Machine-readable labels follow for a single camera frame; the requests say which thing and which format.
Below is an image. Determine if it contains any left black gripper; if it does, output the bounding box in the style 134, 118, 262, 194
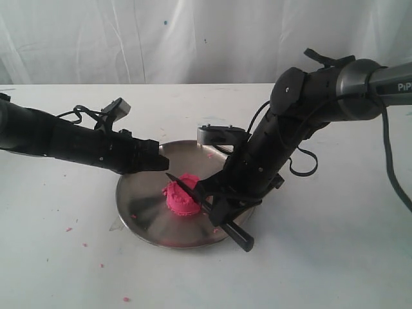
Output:
48, 125, 169, 174

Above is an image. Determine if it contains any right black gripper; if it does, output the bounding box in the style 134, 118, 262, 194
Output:
194, 111, 317, 227

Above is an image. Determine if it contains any pink play dough lump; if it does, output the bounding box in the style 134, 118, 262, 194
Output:
162, 182, 201, 216

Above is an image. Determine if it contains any black knife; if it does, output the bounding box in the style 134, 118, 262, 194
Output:
166, 173, 254, 252

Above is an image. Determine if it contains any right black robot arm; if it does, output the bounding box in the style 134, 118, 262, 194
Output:
196, 57, 411, 226

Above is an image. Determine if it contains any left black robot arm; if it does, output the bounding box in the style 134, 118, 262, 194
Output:
1, 93, 169, 174

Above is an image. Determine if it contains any round stainless steel plate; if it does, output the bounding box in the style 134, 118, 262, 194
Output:
116, 140, 253, 248

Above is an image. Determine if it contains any clear tape piece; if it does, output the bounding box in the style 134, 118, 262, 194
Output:
109, 216, 125, 232

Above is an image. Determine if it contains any white backdrop curtain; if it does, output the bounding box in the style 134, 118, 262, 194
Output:
1, 1, 411, 84

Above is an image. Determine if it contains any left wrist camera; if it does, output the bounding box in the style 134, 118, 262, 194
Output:
101, 97, 131, 122

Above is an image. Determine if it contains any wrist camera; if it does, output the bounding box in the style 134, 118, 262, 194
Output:
196, 124, 250, 147
101, 97, 131, 122

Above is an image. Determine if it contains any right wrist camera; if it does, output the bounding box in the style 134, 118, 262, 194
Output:
196, 124, 250, 147

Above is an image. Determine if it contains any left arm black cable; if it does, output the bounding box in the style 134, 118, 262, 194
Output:
56, 104, 112, 131

